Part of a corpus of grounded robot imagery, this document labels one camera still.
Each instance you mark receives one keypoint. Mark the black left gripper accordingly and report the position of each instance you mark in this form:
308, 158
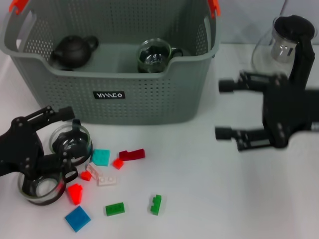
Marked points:
20, 149

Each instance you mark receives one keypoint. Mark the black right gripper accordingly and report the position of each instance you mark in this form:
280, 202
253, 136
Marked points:
286, 112

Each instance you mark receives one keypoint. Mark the glass teacup black sleeve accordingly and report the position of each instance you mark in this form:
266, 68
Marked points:
59, 132
154, 53
42, 199
145, 69

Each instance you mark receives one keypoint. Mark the large red toy brick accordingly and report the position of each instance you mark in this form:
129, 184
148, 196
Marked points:
75, 194

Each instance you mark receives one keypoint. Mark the green stepped toy brick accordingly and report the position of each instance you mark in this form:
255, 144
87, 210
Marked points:
155, 205

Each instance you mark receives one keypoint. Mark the grey perforated storage basket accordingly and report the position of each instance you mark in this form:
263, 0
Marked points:
124, 109

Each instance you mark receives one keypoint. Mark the teal square toy plate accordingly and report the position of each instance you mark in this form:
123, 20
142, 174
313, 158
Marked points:
101, 157

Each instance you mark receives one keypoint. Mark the small red toy brick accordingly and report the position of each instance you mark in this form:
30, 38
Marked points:
117, 163
86, 175

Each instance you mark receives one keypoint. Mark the dark red toy brick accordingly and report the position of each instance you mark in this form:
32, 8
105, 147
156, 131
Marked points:
132, 154

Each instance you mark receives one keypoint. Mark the black clay teapot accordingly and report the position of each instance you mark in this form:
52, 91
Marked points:
72, 52

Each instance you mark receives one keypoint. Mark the blue square toy plate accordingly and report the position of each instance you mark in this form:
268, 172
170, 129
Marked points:
77, 219

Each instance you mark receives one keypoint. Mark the green rectangular toy brick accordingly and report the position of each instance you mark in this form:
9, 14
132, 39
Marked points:
114, 208

